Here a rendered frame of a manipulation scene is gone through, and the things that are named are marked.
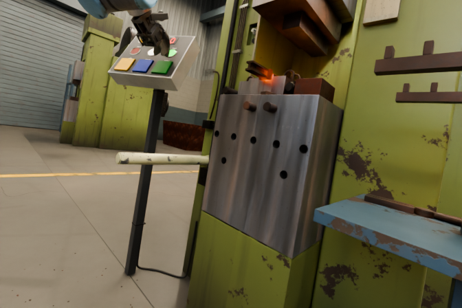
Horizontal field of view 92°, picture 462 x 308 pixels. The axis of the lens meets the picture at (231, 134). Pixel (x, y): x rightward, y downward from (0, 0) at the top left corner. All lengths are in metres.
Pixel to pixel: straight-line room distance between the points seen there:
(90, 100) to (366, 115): 5.16
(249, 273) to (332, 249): 0.28
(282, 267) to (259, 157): 0.31
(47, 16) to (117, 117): 4.28
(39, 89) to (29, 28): 1.62
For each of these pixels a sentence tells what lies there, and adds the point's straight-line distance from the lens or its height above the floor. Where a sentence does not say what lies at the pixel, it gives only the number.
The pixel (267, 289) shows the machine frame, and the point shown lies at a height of 0.35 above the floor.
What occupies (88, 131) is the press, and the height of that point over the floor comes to 0.32.
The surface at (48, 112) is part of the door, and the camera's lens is 8.53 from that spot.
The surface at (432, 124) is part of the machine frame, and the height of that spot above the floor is 0.88.
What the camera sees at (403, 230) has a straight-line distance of 0.43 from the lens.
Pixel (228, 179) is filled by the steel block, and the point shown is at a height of 0.61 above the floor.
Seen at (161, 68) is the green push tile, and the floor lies 1.00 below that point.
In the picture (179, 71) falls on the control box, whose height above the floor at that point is 1.00.
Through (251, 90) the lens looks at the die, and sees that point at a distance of 0.84.
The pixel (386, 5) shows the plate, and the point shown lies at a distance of 0.90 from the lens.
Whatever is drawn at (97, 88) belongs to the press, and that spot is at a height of 1.25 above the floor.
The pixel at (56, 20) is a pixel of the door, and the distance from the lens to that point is 8.84.
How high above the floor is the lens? 0.78
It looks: level
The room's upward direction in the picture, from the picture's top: 9 degrees clockwise
